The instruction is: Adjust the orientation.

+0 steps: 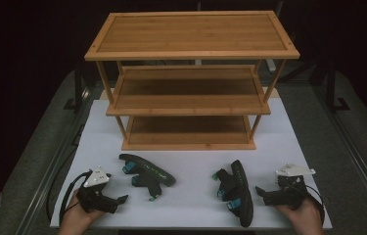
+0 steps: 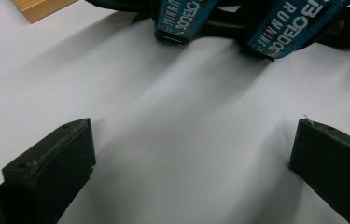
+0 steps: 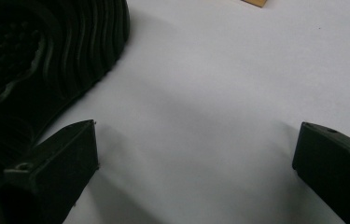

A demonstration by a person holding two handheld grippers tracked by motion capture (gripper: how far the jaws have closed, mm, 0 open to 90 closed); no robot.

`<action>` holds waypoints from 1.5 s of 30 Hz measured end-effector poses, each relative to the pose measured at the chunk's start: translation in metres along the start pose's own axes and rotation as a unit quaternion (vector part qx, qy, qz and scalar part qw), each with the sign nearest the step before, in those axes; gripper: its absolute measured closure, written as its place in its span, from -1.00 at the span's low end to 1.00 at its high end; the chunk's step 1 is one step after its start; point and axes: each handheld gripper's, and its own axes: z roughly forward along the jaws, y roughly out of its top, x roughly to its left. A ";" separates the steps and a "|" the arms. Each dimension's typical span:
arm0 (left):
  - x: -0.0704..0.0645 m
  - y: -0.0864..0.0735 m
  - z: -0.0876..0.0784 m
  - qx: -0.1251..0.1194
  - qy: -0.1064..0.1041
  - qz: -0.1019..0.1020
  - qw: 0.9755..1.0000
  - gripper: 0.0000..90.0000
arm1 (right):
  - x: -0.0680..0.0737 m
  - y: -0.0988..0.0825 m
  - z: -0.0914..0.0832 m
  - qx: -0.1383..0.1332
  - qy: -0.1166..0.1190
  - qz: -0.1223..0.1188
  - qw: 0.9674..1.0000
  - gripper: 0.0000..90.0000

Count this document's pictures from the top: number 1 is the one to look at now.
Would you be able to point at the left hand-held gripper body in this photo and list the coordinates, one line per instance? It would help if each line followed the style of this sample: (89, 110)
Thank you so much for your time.
(94, 197)

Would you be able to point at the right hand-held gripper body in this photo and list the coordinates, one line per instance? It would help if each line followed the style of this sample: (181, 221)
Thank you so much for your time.
(288, 194)

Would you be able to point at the three-tier wooden shelf rack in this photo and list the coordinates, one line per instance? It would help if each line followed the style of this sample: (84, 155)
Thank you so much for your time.
(191, 34)

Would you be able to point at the person's left hand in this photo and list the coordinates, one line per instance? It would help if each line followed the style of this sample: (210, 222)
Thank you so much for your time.
(76, 218)

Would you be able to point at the person's right hand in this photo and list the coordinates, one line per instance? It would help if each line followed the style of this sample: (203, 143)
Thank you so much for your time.
(306, 217)

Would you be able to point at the white foam mat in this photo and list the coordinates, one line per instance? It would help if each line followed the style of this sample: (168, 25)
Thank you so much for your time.
(191, 169)

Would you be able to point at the black metal stand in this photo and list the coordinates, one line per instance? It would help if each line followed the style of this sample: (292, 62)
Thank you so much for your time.
(78, 88)
(332, 88)

